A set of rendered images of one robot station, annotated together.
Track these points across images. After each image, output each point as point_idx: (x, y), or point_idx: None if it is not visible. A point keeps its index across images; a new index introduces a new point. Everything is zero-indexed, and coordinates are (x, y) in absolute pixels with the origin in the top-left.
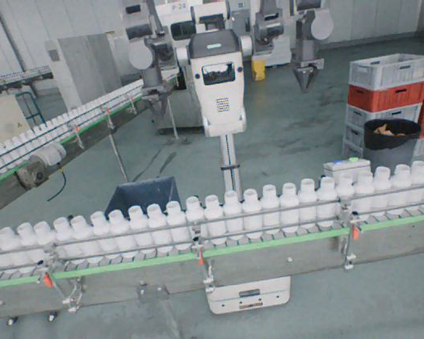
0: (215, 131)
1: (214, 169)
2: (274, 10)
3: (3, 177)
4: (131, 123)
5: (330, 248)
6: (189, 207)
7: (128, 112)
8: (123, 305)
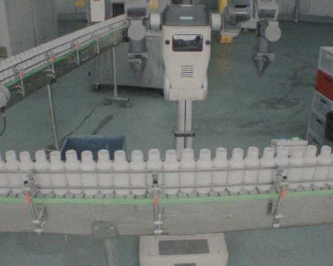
0: (175, 95)
1: (158, 141)
2: (243, 2)
3: None
4: None
5: (264, 209)
6: (151, 157)
7: (71, 61)
8: (49, 265)
